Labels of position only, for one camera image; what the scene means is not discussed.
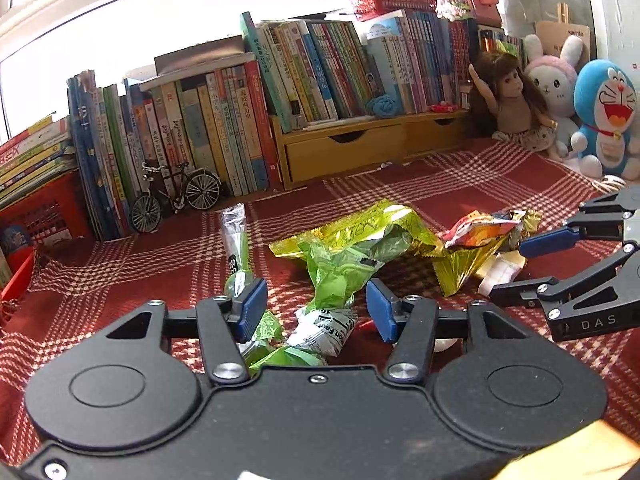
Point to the green silver wrapper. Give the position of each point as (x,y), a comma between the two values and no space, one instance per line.
(234,230)

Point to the brown cardboard box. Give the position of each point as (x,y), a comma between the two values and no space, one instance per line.
(550,35)

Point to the small red trinket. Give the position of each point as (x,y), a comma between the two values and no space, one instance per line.
(442,107)

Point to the orange macaron snack bag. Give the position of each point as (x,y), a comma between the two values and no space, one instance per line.
(480,230)

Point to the green wrapper white label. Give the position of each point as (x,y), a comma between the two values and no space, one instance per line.
(320,332)

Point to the red plastic crate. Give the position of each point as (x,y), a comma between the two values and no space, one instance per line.
(50,215)

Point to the stack of flat workbooks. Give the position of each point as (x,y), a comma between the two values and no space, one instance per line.
(35,160)

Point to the black model bicycle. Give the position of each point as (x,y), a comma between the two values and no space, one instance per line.
(197,192)

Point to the red crayon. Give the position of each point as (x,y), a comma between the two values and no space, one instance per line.
(367,327)

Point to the yellow-green foil bag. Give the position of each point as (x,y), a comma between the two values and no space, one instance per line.
(360,220)

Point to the row of teal spine books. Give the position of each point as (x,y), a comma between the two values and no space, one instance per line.
(310,70)

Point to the row of tall thin books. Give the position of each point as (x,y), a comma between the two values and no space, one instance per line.
(200,130)

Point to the blue yarn ball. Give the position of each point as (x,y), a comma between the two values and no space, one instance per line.
(382,106)

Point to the pink rabbit plush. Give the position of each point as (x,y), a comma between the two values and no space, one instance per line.
(552,90)

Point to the red plastic bin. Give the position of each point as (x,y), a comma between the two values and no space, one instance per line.
(17,275)

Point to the small wooden easel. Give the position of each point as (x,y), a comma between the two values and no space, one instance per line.
(563,12)

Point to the red plaid blanket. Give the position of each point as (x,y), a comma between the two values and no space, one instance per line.
(150,270)

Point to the wooden drawer organizer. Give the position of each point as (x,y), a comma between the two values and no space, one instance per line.
(279,155)

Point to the pink white wrapper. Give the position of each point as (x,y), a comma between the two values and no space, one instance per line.
(502,272)

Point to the long-haired doll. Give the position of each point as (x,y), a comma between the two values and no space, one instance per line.
(515,105)

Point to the grey flat book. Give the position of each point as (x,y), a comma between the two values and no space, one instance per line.
(200,55)

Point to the wide wooden drawer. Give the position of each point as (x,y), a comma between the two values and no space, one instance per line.
(320,157)

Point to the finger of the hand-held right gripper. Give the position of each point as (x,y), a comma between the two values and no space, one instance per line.
(520,294)
(545,242)

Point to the gold foil wrapper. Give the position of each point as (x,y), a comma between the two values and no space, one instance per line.
(465,270)

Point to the light green wrapper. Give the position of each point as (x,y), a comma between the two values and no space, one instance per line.
(330,270)

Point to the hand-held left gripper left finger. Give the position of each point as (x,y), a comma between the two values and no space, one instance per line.
(250,310)

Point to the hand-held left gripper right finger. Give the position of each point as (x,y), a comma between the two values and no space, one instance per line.
(382,310)

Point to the blue white cat plush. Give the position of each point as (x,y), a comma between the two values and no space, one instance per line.
(605,105)

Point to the row of blue spine books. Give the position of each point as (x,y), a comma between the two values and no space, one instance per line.
(425,60)

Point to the narrow wooden drawer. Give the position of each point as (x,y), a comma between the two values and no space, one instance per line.
(430,135)

